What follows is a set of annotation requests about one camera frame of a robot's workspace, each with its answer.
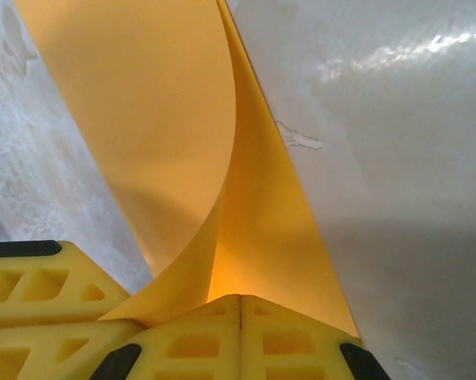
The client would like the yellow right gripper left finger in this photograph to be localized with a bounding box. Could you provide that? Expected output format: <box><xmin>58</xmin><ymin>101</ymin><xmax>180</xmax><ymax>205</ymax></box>
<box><xmin>93</xmin><ymin>294</ymin><xmax>242</xmax><ymax>380</ymax></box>

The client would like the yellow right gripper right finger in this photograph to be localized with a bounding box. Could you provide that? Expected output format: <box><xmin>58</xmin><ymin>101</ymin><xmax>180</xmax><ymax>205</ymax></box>
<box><xmin>240</xmin><ymin>294</ymin><xmax>391</xmax><ymax>380</ymax></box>

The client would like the orange square paper sheet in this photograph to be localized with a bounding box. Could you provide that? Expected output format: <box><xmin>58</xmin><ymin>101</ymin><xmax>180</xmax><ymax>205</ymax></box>
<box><xmin>12</xmin><ymin>0</ymin><xmax>360</xmax><ymax>340</ymax></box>

